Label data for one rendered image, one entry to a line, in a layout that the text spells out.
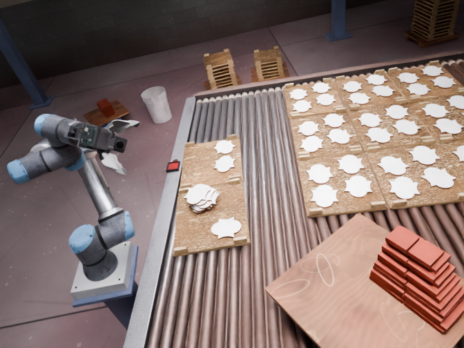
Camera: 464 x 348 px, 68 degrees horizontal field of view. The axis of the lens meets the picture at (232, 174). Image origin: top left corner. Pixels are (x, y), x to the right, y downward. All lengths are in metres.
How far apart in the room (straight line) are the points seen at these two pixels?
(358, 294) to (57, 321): 2.23
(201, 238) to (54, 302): 1.71
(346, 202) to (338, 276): 0.47
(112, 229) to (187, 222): 0.36
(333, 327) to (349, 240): 0.35
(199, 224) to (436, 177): 1.11
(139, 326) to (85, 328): 1.34
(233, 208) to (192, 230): 0.22
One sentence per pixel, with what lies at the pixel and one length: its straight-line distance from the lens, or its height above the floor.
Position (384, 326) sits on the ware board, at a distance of 1.24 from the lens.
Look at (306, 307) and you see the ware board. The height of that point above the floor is 1.04.
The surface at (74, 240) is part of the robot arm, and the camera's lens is 1.59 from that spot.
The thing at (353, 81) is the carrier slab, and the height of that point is 0.95.
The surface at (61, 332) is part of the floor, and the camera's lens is 2.90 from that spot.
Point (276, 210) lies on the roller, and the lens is 1.67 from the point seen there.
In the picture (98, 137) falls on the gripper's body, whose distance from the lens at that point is 1.03.
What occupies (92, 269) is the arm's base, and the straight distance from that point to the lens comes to 1.66.
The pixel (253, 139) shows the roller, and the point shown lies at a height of 0.92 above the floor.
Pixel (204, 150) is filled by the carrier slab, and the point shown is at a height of 0.94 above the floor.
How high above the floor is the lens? 2.14
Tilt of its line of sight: 40 degrees down
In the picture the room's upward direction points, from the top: 14 degrees counter-clockwise
